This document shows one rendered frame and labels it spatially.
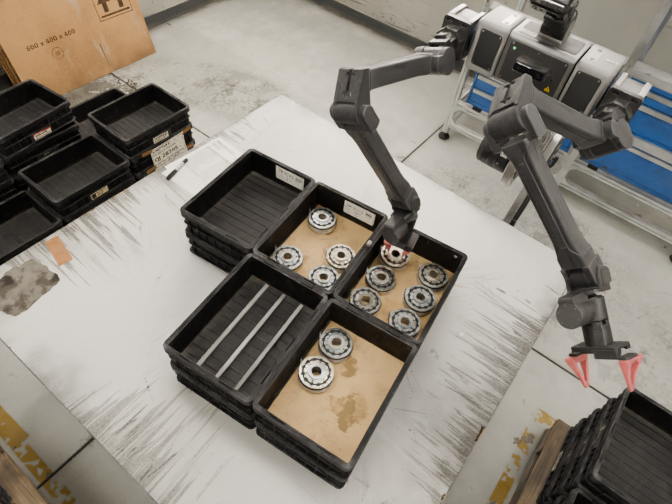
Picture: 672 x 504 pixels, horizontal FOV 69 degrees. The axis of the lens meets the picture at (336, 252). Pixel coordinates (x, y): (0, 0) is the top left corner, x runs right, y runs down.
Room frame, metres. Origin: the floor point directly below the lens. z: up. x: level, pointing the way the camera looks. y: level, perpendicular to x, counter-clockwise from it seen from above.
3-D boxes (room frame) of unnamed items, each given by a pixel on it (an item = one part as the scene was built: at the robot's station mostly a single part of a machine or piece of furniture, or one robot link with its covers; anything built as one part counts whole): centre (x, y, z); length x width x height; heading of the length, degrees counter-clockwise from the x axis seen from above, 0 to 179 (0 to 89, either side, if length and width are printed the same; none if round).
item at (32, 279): (0.79, 1.03, 0.71); 0.22 x 0.19 x 0.01; 149
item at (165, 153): (1.88, 0.94, 0.41); 0.31 x 0.02 x 0.16; 149
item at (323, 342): (0.69, -0.04, 0.86); 0.10 x 0.10 x 0.01
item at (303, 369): (0.59, 0.00, 0.86); 0.10 x 0.10 x 0.01
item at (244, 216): (1.17, 0.33, 0.87); 0.40 x 0.30 x 0.11; 156
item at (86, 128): (2.15, 1.42, 0.26); 0.40 x 0.30 x 0.23; 149
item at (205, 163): (1.52, 0.61, 0.70); 0.33 x 0.23 x 0.01; 149
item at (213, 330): (0.68, 0.21, 0.87); 0.40 x 0.30 x 0.11; 156
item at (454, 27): (1.41, -0.23, 1.45); 0.09 x 0.08 x 0.12; 59
